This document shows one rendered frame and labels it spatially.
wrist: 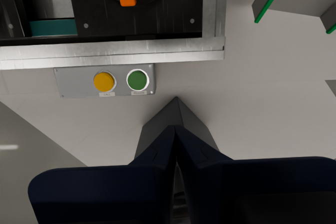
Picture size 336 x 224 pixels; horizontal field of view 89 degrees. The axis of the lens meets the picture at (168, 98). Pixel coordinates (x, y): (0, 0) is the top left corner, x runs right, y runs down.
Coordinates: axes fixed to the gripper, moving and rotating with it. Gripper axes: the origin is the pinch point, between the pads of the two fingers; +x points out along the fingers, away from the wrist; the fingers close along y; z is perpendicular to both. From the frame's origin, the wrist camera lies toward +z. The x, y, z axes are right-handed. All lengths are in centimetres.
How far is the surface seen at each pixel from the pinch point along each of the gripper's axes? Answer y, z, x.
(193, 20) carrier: -5.3, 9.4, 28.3
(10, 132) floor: 135, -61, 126
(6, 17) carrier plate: 29.4, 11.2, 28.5
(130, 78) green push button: 7.7, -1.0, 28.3
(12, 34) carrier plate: 29.1, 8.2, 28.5
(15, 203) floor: 156, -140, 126
